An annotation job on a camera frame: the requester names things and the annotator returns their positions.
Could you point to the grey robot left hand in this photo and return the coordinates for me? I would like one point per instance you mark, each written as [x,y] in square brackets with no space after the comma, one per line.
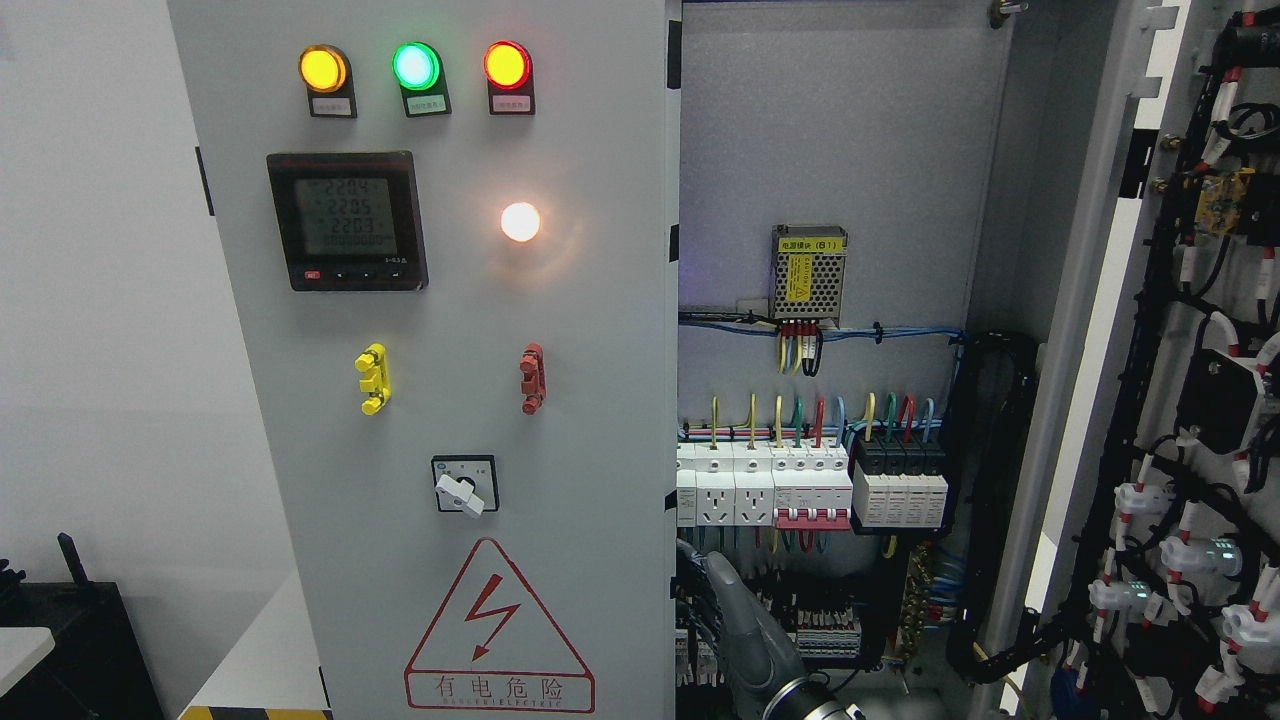
[754,652]

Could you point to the grey cabinet door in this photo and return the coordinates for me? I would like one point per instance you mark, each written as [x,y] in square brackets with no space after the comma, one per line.
[1142,538]
[556,605]

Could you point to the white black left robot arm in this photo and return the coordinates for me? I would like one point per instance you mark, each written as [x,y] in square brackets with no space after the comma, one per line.
[803,698]

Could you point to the black relay terminal row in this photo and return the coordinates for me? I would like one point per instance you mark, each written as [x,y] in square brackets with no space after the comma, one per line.
[824,630]

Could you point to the white socket breaker row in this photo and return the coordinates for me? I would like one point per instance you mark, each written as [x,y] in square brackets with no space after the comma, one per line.
[743,484]

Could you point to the black white surge protector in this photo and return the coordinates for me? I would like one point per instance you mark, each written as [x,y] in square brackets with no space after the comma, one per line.
[899,484]

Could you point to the red terminal connector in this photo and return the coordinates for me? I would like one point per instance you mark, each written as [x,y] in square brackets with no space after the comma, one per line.
[534,380]

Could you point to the metal mesh power supply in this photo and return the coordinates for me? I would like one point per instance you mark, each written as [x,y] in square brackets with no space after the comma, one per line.
[808,271]

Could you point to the yellow terminal connector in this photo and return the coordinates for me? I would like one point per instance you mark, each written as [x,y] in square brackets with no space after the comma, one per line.
[372,365]

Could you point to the white glowing lamp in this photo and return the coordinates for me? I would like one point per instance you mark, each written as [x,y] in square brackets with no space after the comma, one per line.
[520,221]

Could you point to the black digital power meter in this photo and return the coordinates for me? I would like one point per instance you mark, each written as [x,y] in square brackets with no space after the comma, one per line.
[349,221]

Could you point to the red indicator lamp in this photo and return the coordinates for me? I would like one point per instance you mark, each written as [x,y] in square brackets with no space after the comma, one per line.
[508,72]

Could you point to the black box at left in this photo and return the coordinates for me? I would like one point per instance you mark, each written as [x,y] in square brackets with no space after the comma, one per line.
[95,669]

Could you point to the green indicator lamp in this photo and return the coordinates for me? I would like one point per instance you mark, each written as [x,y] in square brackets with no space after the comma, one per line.
[420,75]

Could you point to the yellow indicator lamp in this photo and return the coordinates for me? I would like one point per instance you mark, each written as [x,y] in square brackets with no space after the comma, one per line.
[327,75]

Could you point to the white rotary selector switch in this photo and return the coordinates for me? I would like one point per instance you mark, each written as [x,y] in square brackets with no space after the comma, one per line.
[465,483]

